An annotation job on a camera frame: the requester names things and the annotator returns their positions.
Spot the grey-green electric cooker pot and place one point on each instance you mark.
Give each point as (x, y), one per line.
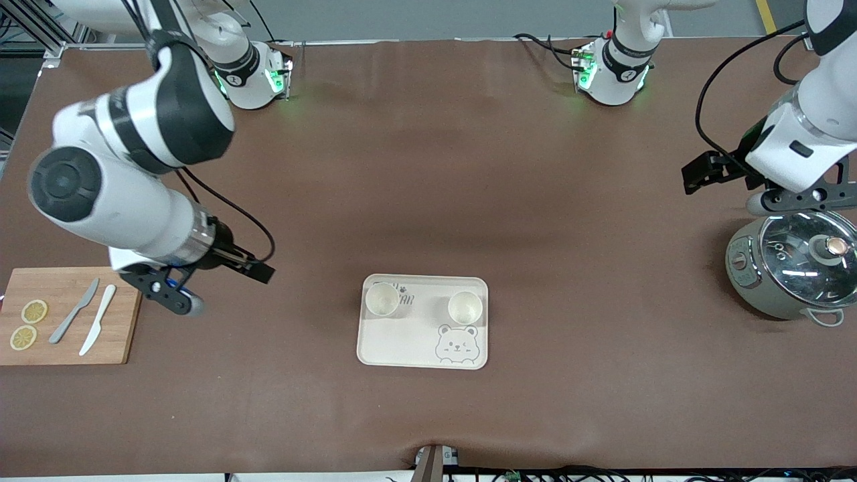
(746, 281)

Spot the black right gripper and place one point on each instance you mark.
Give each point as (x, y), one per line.
(223, 246)

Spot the grey plastic knife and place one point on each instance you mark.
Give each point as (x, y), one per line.
(70, 318)

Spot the wooden cutting board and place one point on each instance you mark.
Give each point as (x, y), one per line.
(127, 328)

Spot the white IKEA cup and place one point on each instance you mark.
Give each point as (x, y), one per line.
(382, 300)
(464, 308)

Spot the yellow lemon slice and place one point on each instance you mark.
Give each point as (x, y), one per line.
(23, 338)
(34, 312)

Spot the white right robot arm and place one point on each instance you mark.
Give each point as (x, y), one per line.
(134, 214)

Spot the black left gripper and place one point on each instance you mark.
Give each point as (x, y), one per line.
(728, 167)

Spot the cream bear print tray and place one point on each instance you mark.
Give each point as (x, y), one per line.
(415, 345)

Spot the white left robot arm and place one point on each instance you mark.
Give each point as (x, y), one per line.
(830, 100)

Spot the brown table cover mat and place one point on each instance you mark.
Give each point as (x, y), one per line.
(428, 167)

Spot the metal table edge clamp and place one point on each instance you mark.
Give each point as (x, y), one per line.
(432, 465)

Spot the glass cooker lid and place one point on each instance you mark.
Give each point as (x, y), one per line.
(797, 248)

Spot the white plastic knife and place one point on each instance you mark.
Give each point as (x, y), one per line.
(99, 318)

